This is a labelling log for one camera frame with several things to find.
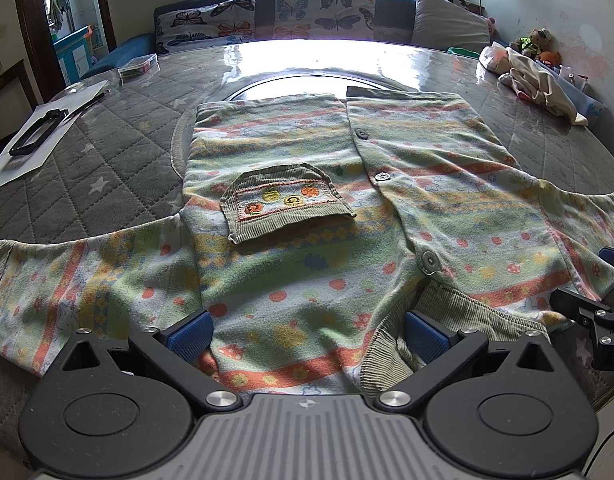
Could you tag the butterfly print cushion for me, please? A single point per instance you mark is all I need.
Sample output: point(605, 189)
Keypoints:
point(207, 25)
point(327, 10)

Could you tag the cream cloth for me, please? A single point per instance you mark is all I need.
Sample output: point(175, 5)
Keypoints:
point(542, 85)

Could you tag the white plastic bag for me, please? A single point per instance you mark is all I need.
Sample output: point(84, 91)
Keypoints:
point(497, 59)

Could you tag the white paper sheet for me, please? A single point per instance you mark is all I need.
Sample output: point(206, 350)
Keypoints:
point(47, 125)

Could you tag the orange toy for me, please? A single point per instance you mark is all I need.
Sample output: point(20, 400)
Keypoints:
point(551, 58)

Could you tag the plush bear toy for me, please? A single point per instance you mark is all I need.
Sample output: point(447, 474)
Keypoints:
point(534, 41)

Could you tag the blue cabinet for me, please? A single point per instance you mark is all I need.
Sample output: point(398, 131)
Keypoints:
point(74, 55)

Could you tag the black rectangular frame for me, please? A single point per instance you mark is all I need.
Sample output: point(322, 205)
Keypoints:
point(37, 131)

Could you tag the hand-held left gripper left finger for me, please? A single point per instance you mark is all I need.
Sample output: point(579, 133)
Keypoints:
point(189, 336)

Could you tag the light blue plastic bin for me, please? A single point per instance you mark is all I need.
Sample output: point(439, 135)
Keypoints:
point(584, 95)

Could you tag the dark wooden door frame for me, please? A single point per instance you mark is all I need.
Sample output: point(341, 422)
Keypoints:
point(34, 25)

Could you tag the grey pillow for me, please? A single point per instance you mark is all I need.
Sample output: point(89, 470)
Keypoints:
point(449, 22)

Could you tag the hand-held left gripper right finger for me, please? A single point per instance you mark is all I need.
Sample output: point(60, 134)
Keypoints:
point(427, 336)

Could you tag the blue sofa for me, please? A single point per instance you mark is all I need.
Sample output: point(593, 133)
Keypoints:
point(132, 47)

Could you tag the black pen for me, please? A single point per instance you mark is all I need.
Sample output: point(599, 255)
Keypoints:
point(87, 105)

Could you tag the striped patterned baby cardigan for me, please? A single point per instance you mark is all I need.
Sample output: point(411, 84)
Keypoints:
point(297, 270)

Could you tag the clear plastic box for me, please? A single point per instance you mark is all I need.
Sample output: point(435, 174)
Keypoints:
point(136, 66)

